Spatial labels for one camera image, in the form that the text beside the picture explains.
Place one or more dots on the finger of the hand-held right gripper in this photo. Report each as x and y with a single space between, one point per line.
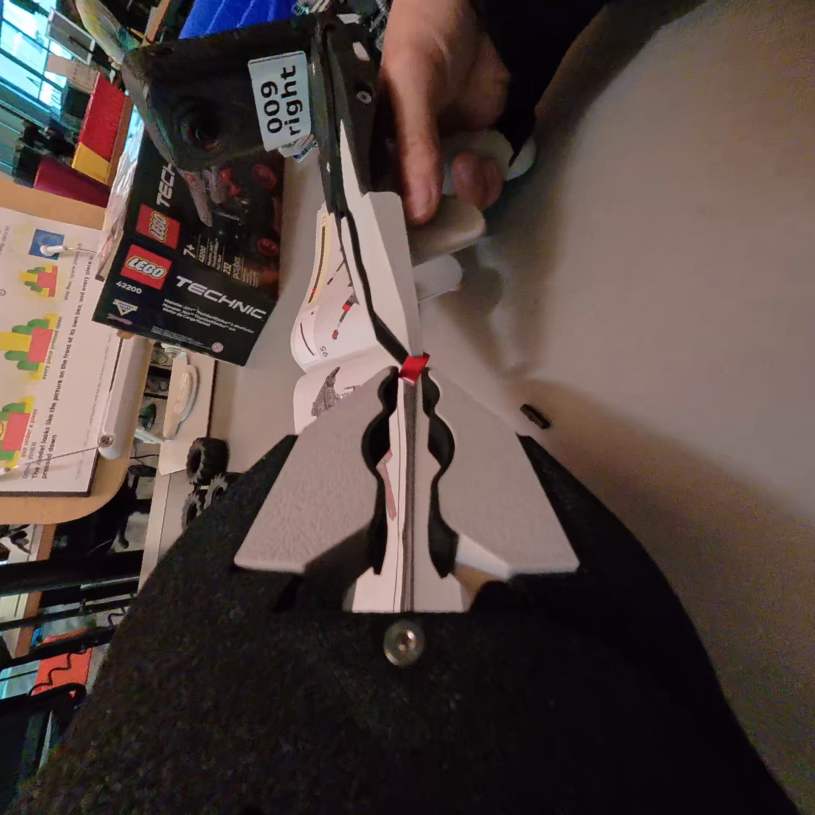
391 274

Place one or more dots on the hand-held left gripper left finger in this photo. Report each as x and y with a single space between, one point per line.
312 503

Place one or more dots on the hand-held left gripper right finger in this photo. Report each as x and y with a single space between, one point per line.
509 503

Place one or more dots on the small red round brick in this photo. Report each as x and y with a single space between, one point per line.
414 368

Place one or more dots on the long black axle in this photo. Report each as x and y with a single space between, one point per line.
409 477

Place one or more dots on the person's right hand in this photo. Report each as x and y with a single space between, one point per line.
433 76

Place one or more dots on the blue object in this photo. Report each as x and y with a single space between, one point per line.
223 16

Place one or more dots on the open instruction booklet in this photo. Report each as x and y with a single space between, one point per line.
331 331

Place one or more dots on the short black pin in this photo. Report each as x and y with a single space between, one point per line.
535 416

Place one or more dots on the black toy tyre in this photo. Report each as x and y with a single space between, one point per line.
216 491
207 455
191 512

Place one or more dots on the red and yellow box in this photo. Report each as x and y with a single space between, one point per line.
102 108

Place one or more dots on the white round disc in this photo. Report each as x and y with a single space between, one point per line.
181 401

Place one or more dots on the black toy set box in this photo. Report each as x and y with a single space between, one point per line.
210 305

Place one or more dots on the white instruction sign board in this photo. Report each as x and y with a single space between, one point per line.
57 382

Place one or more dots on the red stool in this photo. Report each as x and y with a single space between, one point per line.
60 668

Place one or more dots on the white sign holder post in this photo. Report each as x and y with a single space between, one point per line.
127 395

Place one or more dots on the black metal desk frame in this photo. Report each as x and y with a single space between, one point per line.
63 576

